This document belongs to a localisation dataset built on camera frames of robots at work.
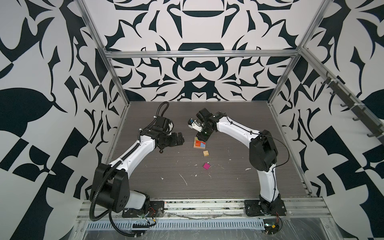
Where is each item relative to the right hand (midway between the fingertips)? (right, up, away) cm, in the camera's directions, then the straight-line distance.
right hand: (201, 134), depth 92 cm
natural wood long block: (-1, -8, +2) cm, 9 cm away
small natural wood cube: (+3, -11, 0) cm, 12 cm away
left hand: (-14, -2, -7) cm, 15 cm away
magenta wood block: (+3, -18, -4) cm, 19 cm away
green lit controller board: (+32, -41, -21) cm, 56 cm away
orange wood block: (-2, -6, +2) cm, 7 cm away
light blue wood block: (+1, -7, +2) cm, 7 cm away
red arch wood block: (-2, -4, 0) cm, 4 cm away
